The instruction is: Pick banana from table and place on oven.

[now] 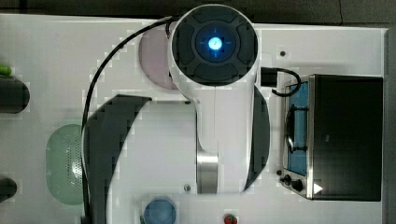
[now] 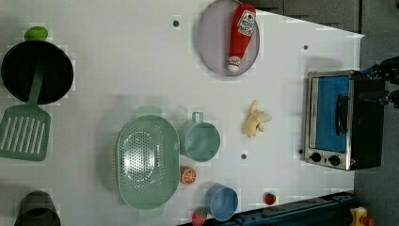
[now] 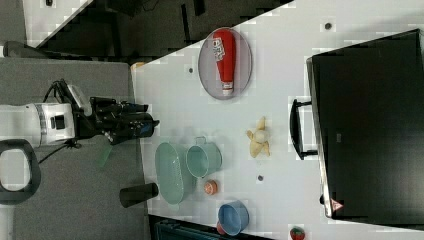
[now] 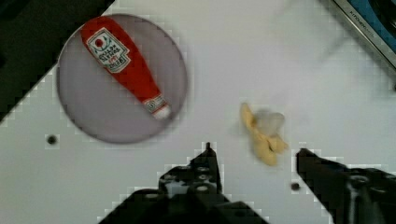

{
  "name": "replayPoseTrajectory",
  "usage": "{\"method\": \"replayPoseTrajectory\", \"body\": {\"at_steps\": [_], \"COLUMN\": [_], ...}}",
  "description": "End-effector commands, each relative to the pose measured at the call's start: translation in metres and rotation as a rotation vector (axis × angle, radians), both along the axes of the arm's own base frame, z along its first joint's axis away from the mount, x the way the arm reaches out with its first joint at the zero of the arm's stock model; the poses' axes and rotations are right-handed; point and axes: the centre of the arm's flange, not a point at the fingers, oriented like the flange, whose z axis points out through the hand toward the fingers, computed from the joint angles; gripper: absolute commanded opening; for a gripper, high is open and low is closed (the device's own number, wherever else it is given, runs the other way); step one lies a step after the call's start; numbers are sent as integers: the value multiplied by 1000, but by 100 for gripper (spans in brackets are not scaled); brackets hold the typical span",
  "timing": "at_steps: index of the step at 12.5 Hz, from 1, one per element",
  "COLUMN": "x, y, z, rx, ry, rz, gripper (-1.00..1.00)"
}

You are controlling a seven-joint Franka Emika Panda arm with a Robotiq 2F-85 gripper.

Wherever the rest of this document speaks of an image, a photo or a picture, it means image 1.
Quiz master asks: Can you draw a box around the green marker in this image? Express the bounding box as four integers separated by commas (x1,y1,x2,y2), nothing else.
0,64,12,77

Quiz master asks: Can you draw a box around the grey round plate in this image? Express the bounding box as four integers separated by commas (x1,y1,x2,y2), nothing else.
138,26,177,90

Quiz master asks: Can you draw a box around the green perforated colander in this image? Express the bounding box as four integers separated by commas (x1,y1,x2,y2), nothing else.
46,124,83,205

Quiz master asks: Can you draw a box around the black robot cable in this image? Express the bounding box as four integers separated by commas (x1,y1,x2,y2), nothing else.
80,15,174,224

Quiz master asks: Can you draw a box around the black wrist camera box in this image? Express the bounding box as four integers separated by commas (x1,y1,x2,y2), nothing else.
261,67,277,88

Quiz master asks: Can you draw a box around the black cylinder holder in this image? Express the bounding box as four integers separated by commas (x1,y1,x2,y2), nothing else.
0,178,18,203
0,77,30,114

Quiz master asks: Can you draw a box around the blue bowl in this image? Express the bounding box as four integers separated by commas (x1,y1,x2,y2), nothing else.
143,198,177,224

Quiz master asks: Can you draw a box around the black toaster oven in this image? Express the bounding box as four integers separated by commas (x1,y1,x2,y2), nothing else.
280,75,383,202

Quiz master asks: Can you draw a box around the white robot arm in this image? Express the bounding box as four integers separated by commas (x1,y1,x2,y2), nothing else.
82,4,269,224

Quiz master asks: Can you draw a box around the red strawberry toy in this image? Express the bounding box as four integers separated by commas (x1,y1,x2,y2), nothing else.
223,214,237,224

